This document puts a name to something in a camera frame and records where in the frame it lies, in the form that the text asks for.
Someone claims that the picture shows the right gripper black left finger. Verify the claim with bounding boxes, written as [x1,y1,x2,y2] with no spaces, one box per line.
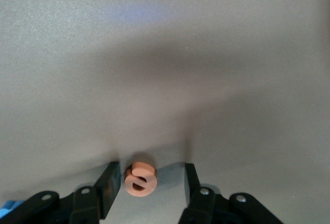
[5,161,121,224]

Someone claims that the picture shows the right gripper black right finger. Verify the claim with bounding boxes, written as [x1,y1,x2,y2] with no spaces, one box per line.
[179,163,284,224]

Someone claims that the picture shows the orange foam letter e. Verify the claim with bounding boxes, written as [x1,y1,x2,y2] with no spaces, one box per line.
[124,161,157,197]

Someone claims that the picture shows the blue foam letter d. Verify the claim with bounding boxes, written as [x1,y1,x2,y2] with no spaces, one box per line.
[0,200,25,218]

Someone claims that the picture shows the brown table cover sheet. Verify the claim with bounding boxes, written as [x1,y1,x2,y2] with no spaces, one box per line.
[0,0,330,224]

